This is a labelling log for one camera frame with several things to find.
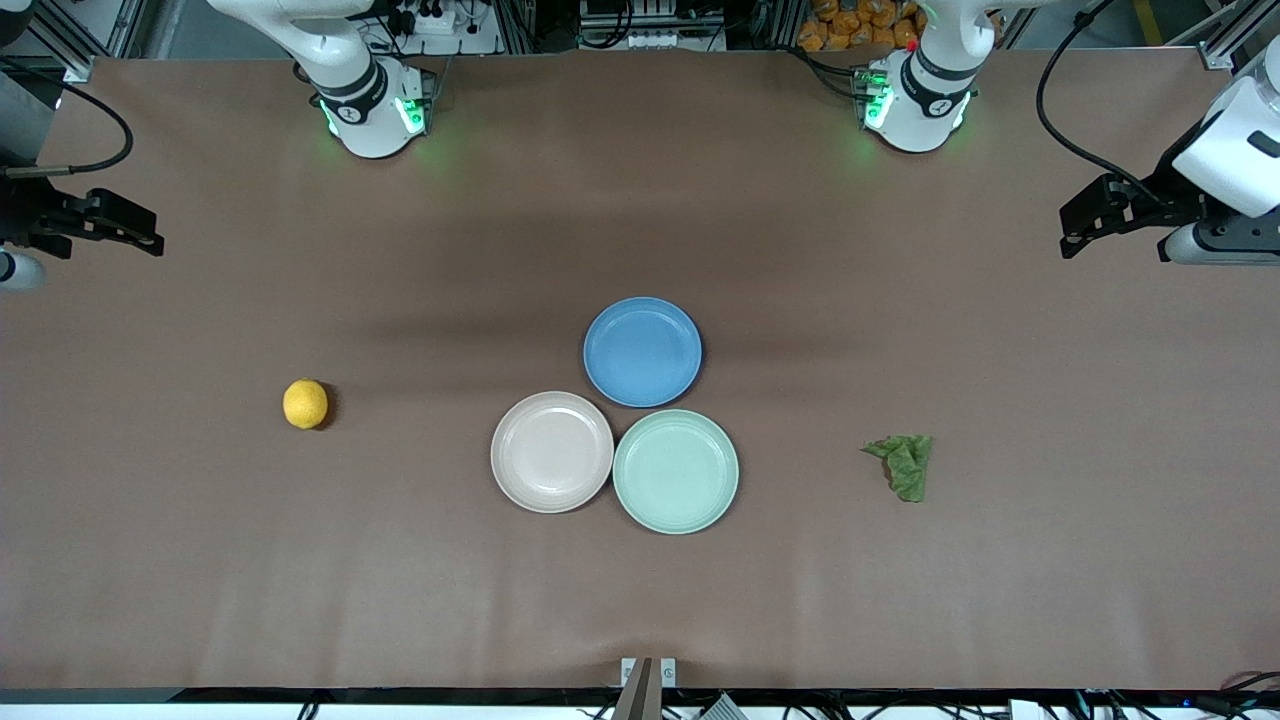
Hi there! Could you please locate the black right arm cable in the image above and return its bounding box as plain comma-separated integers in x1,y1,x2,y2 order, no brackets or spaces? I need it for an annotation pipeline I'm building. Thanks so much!
0,60,135,179

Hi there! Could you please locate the white power strip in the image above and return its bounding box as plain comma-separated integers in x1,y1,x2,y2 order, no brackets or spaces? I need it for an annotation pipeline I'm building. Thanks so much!
385,0,501,57

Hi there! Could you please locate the yellow lemon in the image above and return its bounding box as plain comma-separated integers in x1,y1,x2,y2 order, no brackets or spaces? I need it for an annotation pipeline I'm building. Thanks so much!
283,378,329,431

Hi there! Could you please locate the aluminium frame profile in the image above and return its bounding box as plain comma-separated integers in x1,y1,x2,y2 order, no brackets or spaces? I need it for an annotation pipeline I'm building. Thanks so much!
30,0,151,83
1190,0,1280,71

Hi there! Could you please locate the green lettuce leaf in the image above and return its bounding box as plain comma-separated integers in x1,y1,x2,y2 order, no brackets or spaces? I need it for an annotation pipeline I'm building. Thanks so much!
861,434,933,504

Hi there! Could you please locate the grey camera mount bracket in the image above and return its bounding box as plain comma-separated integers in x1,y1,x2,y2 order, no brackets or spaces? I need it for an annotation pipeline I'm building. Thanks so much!
620,657,677,720

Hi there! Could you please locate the blue plate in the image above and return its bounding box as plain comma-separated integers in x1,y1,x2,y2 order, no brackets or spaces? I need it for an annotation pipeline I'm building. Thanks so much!
583,296,703,409

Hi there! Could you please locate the pink plate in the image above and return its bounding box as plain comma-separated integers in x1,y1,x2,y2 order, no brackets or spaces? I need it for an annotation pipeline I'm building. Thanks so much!
490,390,615,515

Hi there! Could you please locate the black base cable bundle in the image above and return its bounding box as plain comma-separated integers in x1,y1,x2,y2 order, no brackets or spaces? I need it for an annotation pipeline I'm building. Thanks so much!
795,45,871,101

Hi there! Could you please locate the brown table cover sheet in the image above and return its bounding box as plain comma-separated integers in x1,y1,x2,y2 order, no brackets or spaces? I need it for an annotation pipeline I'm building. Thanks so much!
0,50,1280,691

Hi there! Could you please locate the green plate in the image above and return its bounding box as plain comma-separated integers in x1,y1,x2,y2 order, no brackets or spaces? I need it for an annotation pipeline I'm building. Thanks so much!
612,408,740,536

